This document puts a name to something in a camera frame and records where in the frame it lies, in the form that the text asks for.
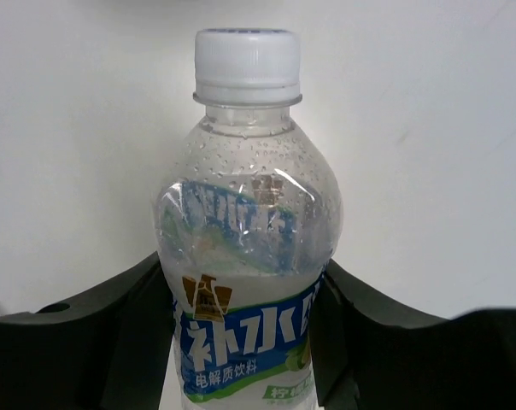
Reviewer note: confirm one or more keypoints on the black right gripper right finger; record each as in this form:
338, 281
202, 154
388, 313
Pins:
370, 351

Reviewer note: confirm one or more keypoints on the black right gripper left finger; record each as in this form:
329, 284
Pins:
105, 348

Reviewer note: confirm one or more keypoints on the clear bottle green-blue label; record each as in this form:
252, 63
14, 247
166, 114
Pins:
246, 221

